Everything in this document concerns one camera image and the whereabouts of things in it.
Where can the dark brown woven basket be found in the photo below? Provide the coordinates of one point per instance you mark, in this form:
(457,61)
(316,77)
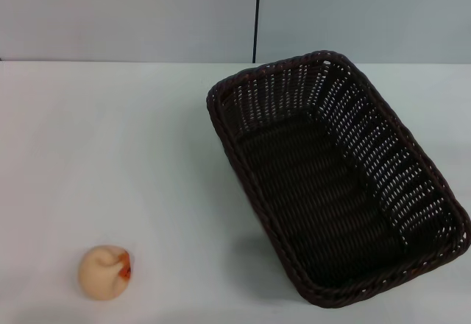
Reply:
(312,191)

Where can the pale toy peach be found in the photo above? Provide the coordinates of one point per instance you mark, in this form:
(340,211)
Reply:
(101,274)

